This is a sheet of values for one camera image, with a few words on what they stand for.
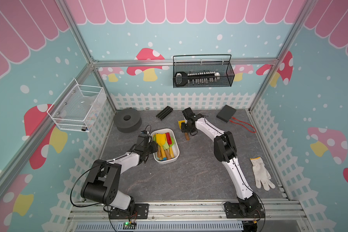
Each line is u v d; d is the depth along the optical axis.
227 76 0.93
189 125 0.83
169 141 1.00
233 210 0.74
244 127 1.07
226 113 1.19
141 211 0.75
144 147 0.73
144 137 0.74
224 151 0.65
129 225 0.73
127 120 1.07
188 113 0.88
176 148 0.94
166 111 1.18
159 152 0.91
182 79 0.89
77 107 0.82
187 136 1.03
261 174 0.85
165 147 0.96
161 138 0.99
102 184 0.44
